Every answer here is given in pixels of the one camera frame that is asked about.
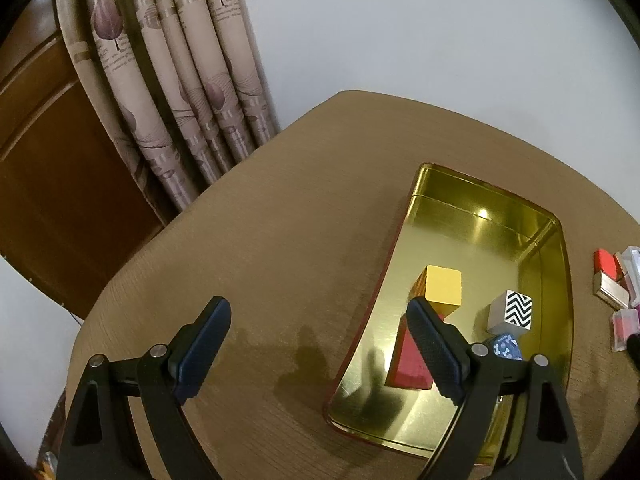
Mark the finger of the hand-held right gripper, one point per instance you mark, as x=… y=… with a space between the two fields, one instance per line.
x=635 y=346

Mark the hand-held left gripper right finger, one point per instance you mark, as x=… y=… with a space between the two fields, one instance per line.
x=435 y=350

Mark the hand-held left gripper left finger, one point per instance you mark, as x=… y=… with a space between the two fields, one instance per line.
x=197 y=355

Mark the clear case with red insert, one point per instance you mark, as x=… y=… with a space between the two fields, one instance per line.
x=625 y=329

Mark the red rectangular block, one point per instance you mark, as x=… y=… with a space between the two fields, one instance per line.
x=407 y=365

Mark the maroon rectangular box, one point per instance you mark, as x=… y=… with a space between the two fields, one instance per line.
x=632 y=291

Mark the silver metal bar box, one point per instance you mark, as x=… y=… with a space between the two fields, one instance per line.
x=611 y=290

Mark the yellow gold cube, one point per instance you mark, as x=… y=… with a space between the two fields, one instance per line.
x=442 y=287

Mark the blue patterned cube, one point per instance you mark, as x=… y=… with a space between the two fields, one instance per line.
x=506 y=347

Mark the clear labelled plastic case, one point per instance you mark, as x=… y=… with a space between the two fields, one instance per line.
x=631 y=259

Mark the black white zigzag cube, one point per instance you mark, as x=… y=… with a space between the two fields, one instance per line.
x=512 y=310

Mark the small red rounded box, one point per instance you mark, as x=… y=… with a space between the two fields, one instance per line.
x=606 y=262

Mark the red and gold tin box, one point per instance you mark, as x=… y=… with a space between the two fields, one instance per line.
x=480 y=245

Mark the brown wooden door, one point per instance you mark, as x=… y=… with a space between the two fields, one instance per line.
x=55 y=185

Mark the beige leaf print curtain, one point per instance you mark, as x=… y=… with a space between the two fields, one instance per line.
x=165 y=85

